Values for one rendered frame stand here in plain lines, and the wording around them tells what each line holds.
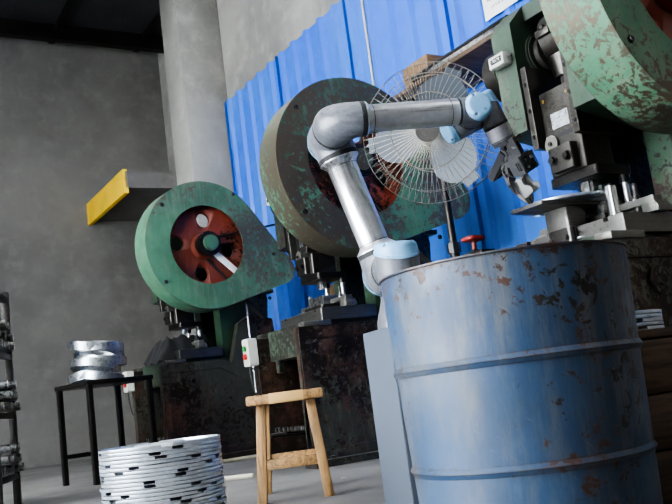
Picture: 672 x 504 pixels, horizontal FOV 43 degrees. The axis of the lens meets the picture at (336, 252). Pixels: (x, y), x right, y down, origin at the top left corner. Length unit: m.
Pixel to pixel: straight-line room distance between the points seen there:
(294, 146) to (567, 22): 1.69
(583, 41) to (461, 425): 1.36
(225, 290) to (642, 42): 3.54
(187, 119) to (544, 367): 6.67
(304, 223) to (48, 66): 6.03
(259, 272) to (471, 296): 4.28
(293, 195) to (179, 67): 4.43
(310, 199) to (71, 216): 5.43
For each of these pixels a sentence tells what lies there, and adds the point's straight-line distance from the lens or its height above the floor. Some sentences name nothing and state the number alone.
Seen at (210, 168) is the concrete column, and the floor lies 2.42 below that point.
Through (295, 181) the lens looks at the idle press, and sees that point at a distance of 3.71.
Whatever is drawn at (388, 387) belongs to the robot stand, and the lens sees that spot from 2.15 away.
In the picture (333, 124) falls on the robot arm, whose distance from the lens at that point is 2.28.
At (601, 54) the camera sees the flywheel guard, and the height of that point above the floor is 1.09.
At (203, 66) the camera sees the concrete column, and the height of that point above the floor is 3.40.
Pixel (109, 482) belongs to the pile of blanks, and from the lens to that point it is 2.07.
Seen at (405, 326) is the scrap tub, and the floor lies 0.39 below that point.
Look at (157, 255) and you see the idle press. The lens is 5.23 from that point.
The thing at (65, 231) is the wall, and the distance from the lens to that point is 8.87.
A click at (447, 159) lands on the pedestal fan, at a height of 1.18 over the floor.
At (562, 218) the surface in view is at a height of 0.73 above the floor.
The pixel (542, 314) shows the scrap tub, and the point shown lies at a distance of 1.28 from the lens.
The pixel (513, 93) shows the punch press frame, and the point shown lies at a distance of 2.90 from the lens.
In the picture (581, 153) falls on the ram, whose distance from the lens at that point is 2.73.
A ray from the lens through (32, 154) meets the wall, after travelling 9.02.
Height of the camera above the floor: 0.30
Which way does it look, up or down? 10 degrees up
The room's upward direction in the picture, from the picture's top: 7 degrees counter-clockwise
